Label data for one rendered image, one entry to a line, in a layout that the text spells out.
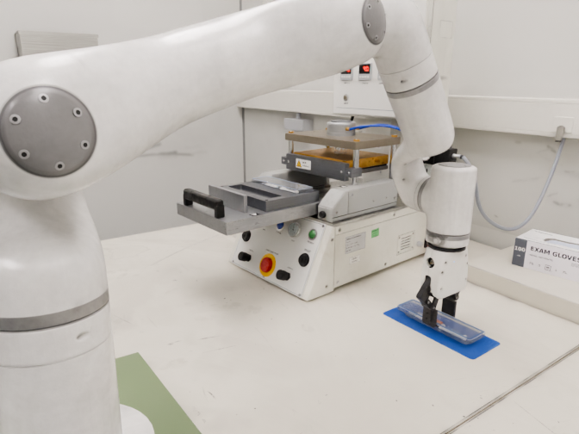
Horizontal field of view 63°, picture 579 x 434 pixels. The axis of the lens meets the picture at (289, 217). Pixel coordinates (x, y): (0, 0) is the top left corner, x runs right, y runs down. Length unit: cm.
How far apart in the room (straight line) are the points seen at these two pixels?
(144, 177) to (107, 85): 212
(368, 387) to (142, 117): 60
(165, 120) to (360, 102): 101
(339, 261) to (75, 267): 78
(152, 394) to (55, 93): 44
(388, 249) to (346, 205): 22
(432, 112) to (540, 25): 76
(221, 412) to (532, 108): 113
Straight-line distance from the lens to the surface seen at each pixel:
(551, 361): 104
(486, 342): 105
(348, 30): 59
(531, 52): 155
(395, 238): 132
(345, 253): 117
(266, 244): 125
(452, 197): 93
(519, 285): 125
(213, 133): 267
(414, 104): 81
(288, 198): 109
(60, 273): 48
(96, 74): 44
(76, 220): 55
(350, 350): 95
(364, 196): 119
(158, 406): 69
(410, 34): 78
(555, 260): 132
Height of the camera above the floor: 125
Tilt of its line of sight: 16 degrees down
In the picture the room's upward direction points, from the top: straight up
